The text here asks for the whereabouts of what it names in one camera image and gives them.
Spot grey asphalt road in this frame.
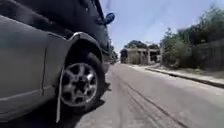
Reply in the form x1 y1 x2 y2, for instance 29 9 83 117
74 62 224 128

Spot tan building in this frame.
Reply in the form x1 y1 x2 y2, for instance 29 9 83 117
120 47 162 66

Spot concrete sidewalk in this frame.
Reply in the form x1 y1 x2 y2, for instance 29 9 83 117
126 63 224 90

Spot dark van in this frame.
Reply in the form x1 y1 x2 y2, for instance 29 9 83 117
0 0 116 124

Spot grey boundary wall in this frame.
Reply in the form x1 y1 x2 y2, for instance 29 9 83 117
190 39 224 71

